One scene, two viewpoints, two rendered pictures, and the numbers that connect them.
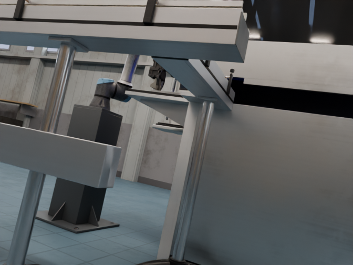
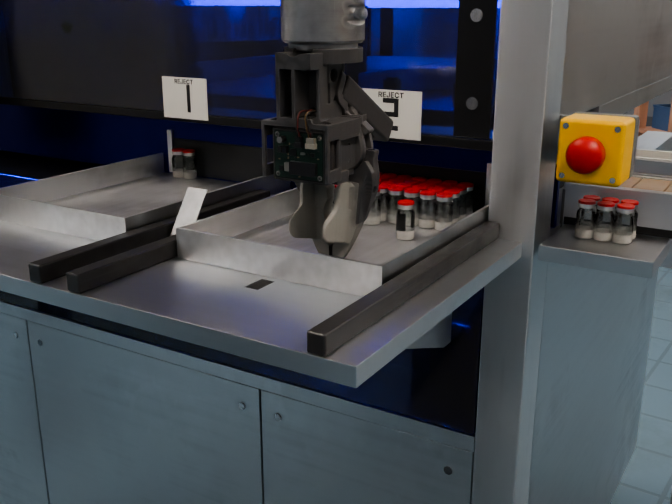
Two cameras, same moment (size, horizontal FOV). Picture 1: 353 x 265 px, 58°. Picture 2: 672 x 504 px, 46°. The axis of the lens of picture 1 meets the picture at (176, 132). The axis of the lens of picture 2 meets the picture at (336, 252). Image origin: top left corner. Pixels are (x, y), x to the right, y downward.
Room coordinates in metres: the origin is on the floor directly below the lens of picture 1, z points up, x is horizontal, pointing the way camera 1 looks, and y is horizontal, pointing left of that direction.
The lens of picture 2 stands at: (1.74, 0.90, 1.15)
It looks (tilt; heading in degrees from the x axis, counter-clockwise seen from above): 17 degrees down; 279
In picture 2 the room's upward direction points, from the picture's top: straight up
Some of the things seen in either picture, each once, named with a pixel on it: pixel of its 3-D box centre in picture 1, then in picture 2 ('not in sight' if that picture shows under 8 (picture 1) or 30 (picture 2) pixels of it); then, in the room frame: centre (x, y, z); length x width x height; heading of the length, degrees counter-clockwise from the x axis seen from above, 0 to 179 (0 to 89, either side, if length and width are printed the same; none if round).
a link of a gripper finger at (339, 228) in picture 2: (154, 85); (336, 227); (1.85, 0.18, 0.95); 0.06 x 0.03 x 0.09; 68
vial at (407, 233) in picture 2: not in sight; (405, 221); (1.80, -0.02, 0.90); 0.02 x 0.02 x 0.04
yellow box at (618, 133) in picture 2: not in sight; (596, 148); (1.59, -0.04, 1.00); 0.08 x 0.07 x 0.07; 68
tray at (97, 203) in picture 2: not in sight; (147, 191); (2.18, -0.15, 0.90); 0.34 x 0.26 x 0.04; 68
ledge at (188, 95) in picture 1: (197, 98); (607, 246); (1.56, -0.07, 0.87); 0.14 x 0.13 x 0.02; 68
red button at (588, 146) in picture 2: not in sight; (586, 154); (1.61, 0.01, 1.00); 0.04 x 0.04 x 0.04; 68
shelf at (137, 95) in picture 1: (183, 111); (209, 239); (2.05, -0.02, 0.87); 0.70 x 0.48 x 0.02; 158
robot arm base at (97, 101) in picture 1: (100, 103); not in sight; (2.28, 0.57, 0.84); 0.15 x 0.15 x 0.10
